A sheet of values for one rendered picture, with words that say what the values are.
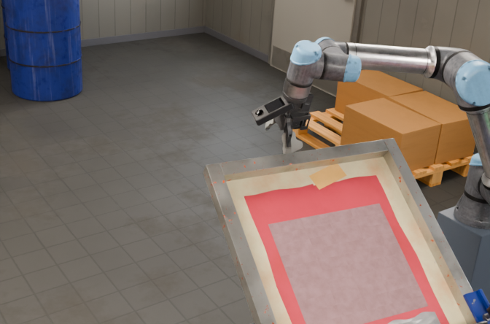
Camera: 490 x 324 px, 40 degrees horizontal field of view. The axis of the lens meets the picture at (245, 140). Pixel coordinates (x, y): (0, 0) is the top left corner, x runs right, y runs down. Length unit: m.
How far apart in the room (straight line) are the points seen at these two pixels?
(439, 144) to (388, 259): 3.46
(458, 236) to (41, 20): 4.60
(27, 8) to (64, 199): 2.07
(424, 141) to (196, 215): 1.75
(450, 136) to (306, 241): 3.63
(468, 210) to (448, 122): 2.89
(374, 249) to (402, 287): 0.12
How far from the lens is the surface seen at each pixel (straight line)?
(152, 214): 4.57
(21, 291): 3.97
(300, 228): 1.76
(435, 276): 1.87
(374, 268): 1.79
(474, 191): 2.34
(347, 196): 1.87
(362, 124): 5.15
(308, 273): 1.71
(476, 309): 1.84
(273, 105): 1.91
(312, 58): 1.81
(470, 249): 2.38
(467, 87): 1.97
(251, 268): 1.62
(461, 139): 5.40
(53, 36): 6.29
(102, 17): 8.13
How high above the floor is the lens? 2.33
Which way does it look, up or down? 24 degrees down
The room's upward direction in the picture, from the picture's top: 4 degrees clockwise
